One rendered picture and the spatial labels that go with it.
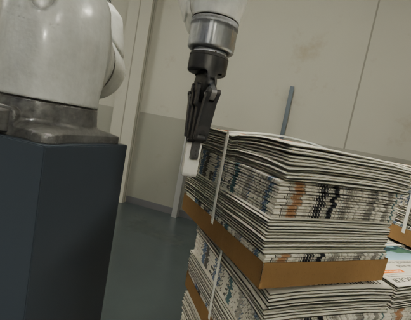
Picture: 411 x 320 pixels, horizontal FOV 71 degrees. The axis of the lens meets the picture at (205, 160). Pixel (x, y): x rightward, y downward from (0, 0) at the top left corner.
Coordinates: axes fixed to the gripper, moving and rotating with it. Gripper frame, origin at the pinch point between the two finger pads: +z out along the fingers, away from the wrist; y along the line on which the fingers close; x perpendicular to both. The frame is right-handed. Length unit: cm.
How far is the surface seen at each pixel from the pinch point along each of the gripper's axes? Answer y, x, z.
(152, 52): 295, -28, -80
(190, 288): 14.2, -11.0, 37.0
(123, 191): 290, -19, 85
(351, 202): -18.0, -23.8, 1.5
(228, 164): -2.1, -7.3, -0.2
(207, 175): 6.3, -6.7, 4.1
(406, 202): 2, -68, 4
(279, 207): -19.2, -8.6, 3.1
